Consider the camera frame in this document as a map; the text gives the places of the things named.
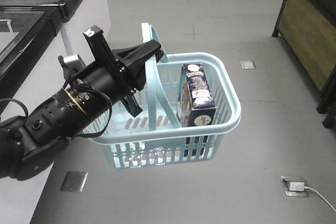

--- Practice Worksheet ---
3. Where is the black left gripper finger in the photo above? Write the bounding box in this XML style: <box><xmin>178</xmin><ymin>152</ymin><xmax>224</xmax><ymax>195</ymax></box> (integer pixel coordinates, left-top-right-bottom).
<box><xmin>111</xmin><ymin>39</ymin><xmax>164</xmax><ymax>91</ymax></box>

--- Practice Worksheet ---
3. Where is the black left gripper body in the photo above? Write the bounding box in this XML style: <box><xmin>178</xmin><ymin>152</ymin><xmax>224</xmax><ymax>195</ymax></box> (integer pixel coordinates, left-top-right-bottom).
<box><xmin>75</xmin><ymin>25</ymin><xmax>142</xmax><ymax>117</ymax></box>

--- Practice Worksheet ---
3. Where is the light blue shopping basket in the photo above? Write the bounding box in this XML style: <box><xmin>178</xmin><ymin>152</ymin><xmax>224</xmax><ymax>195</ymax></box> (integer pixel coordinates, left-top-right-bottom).
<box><xmin>83</xmin><ymin>22</ymin><xmax>242</xmax><ymax>170</ymax></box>

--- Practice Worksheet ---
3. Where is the dark blue cookie box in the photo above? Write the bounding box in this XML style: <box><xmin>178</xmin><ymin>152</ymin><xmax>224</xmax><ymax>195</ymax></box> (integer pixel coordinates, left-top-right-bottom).
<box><xmin>176</xmin><ymin>63</ymin><xmax>216</xmax><ymax>127</ymax></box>

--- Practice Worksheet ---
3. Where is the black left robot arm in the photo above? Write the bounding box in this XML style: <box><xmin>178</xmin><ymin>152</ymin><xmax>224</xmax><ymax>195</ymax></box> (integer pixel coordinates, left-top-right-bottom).
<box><xmin>1</xmin><ymin>26</ymin><xmax>164</xmax><ymax>181</ymax></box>

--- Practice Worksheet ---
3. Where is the near white chest freezer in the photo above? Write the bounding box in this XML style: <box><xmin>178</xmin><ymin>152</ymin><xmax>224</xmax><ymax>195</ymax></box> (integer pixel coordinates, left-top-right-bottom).
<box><xmin>0</xmin><ymin>3</ymin><xmax>81</xmax><ymax>224</ymax></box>

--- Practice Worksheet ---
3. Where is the closed steel floor plate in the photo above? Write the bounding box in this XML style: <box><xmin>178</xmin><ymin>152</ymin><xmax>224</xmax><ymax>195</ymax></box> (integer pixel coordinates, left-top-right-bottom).
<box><xmin>61</xmin><ymin>171</ymin><xmax>88</xmax><ymax>193</ymax></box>

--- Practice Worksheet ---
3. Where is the steel floor socket plate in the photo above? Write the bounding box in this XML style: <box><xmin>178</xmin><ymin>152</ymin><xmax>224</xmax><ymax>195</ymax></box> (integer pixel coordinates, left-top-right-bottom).
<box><xmin>240</xmin><ymin>60</ymin><xmax>256</xmax><ymax>70</ymax></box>

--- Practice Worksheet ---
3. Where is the black wooden produce stand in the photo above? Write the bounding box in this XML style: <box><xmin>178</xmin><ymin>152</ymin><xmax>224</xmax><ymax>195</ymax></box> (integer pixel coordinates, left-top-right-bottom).
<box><xmin>272</xmin><ymin>0</ymin><xmax>335</xmax><ymax>129</ymax></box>

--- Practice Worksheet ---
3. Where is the open floor power socket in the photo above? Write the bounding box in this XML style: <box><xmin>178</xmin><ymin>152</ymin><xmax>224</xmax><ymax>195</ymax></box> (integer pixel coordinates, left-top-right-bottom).
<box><xmin>280</xmin><ymin>175</ymin><xmax>309</xmax><ymax>198</ymax></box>

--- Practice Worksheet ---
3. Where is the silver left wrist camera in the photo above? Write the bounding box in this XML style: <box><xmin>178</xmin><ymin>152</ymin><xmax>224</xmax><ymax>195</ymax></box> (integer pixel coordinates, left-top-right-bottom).
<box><xmin>58</xmin><ymin>55</ymin><xmax>86</xmax><ymax>72</ymax></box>

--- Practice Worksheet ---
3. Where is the white power cable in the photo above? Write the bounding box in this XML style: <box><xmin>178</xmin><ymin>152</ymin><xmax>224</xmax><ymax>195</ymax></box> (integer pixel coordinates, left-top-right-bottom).
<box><xmin>303</xmin><ymin>186</ymin><xmax>336</xmax><ymax>214</ymax></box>

